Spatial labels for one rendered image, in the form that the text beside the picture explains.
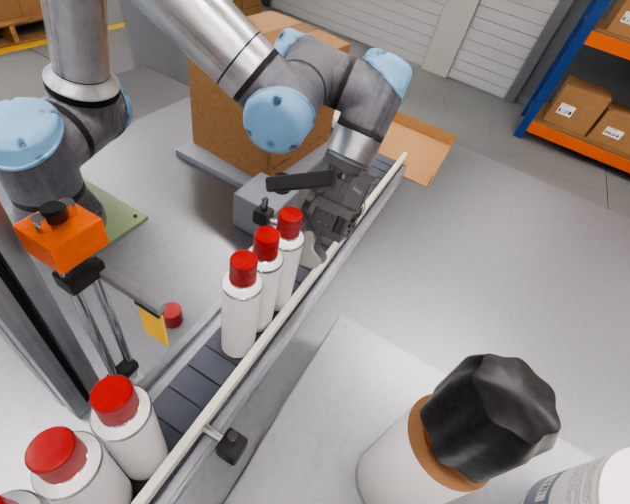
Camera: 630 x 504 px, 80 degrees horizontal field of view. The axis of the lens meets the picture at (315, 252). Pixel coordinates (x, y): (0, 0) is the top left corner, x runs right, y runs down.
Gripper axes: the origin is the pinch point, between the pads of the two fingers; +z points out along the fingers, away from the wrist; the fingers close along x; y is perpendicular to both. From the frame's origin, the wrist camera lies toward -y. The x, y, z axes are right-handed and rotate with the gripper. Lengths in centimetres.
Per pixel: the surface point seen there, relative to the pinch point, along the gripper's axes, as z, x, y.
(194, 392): 16.5, -17.8, 0.0
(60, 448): 5.8, -40.3, 0.9
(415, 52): -136, 402, -77
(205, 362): 14.3, -14.1, -1.6
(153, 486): 19.1, -29.4, 4.4
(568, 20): -196, 370, 47
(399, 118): -36, 80, -7
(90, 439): 8.4, -36.7, 0.5
